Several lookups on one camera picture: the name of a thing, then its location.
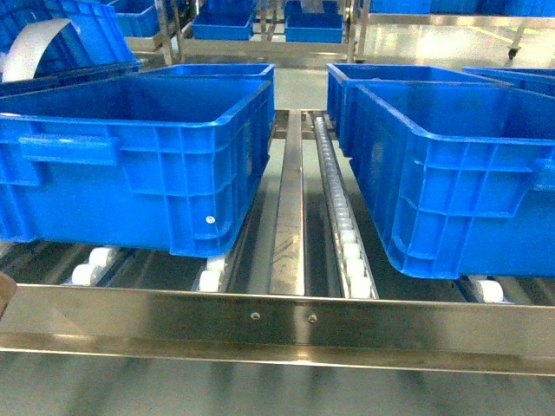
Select beige plastic dustpan tray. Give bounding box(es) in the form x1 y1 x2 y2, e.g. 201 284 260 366
0 272 17 317

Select steel shelf rack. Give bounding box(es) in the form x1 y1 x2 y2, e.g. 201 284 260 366
1 70 554 376

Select white roller track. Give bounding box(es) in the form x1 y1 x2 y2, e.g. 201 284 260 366
312 113 379 300

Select blue crate front left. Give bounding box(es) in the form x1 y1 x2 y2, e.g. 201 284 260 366
1 75 274 257

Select blue crate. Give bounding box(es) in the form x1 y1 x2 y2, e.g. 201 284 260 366
1 75 274 257
351 83 554 279
326 62 509 133
137 63 276 81

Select blue crate rear left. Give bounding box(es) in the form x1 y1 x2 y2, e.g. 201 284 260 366
137 63 276 81

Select blue crate rear right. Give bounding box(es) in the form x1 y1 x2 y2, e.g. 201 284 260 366
326 62 509 133

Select blue crate front right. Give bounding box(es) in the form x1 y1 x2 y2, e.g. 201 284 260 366
351 83 554 279

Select blue crate far background right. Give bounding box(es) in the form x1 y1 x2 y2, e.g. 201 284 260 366
284 1 344 43

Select blue crate background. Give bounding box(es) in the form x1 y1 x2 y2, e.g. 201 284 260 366
193 1 256 41
284 1 344 43

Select blue crate far background left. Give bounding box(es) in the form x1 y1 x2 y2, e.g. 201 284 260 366
193 1 256 41

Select white curved sheet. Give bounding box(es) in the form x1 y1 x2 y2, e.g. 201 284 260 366
2 18 70 83

